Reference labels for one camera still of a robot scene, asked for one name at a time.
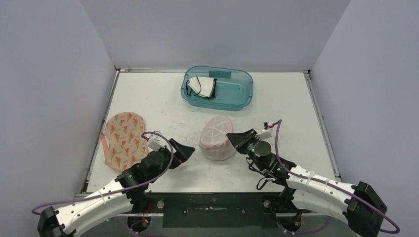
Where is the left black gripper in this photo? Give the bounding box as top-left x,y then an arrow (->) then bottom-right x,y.
149,138 -> 195,183

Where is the white mesh laundry bag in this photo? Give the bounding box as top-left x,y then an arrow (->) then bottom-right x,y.
198,116 -> 235,161

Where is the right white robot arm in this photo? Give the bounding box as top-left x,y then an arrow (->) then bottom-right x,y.
226,129 -> 387,237

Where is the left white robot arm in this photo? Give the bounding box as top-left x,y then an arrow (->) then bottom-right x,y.
37,139 -> 195,237

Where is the floral beige laundry bag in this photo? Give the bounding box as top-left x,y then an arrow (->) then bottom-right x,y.
101,112 -> 149,172

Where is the white bra with black trim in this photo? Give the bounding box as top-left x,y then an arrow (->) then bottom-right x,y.
186,77 -> 217,99

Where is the teal plastic bin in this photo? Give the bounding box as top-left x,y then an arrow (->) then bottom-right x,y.
180,66 -> 253,111

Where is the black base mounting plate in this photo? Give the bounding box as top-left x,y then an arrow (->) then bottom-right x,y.
129,193 -> 307,229

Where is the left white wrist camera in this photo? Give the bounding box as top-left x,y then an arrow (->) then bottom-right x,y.
147,130 -> 163,151

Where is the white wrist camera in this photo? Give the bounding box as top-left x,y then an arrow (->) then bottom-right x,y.
147,130 -> 163,151
257,122 -> 275,140

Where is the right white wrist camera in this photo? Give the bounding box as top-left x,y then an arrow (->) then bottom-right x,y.
257,122 -> 275,140

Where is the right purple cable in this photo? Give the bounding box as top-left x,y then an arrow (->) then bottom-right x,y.
267,119 -> 401,235

